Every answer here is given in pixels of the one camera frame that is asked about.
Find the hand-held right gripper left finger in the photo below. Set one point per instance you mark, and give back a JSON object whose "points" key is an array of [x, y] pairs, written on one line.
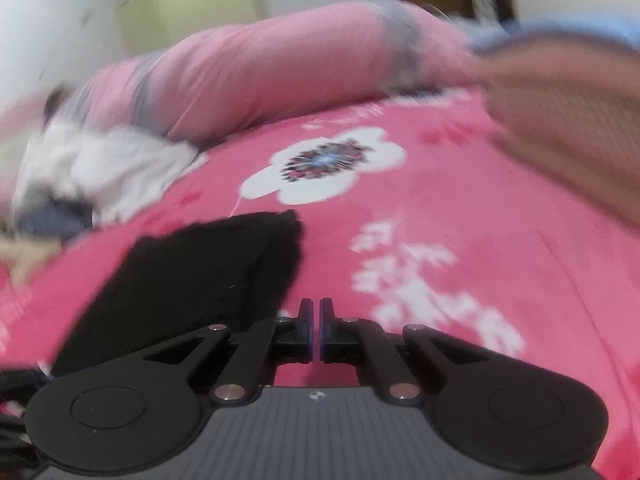
{"points": [[309, 332]]}

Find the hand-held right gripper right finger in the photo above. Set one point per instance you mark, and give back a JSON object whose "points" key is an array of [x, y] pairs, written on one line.
{"points": [[325, 332]]}

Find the black garment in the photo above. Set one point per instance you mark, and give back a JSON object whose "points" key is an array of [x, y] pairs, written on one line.
{"points": [[190, 270]]}

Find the pink floral bed sheet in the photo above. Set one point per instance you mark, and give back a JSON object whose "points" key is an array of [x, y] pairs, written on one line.
{"points": [[475, 210]]}

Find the white cloth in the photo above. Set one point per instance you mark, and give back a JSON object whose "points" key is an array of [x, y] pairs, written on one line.
{"points": [[110, 170]]}

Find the pink and grey quilt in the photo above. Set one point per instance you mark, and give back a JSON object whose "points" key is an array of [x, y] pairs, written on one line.
{"points": [[275, 65]]}

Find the pale yellow wardrobe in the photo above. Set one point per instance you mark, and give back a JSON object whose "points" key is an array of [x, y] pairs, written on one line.
{"points": [[190, 10]]}

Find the blue folded cloth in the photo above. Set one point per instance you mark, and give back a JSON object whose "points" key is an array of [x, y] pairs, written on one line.
{"points": [[560, 32]]}

